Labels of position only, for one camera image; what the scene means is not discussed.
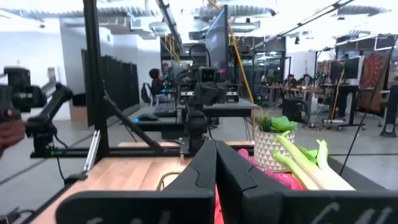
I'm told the red patterned tapestry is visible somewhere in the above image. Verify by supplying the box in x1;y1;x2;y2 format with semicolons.
357;52;391;114

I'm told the computer monitor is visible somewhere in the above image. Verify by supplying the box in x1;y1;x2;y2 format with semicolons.
204;4;230;74

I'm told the black room divider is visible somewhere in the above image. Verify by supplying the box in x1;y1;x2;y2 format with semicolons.
81;49;141;127

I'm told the dark grey desk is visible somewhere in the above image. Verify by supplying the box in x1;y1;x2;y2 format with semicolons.
133;99;261;131

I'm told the succulent in patterned white pot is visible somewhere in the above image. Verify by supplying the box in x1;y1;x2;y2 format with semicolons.
253;115;299;172

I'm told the black monitor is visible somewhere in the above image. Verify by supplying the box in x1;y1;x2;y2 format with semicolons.
330;57;361;80

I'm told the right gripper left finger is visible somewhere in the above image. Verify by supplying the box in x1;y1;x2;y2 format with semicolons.
55;139;218;224

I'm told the black computer mouse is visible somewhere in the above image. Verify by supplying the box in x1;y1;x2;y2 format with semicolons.
135;112;159;123

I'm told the person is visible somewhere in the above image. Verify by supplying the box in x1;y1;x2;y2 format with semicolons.
148;68;170;103

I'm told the long thin black cable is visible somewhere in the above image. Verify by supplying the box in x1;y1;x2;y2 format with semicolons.
338;37;398;177

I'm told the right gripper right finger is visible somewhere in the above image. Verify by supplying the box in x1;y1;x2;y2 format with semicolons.
216;139;398;224

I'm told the silver metal bar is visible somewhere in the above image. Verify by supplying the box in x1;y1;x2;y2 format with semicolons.
83;129;102;172

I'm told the person's hand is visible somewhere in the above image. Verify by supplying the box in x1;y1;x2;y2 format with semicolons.
0;119;27;156

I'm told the black keyboard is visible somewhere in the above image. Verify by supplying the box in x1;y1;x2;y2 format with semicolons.
154;101;178;118

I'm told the black backpack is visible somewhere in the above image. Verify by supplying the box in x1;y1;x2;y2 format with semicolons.
140;82;153;105

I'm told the yellow cable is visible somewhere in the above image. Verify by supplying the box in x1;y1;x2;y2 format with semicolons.
208;0;256;131
331;63;346;121

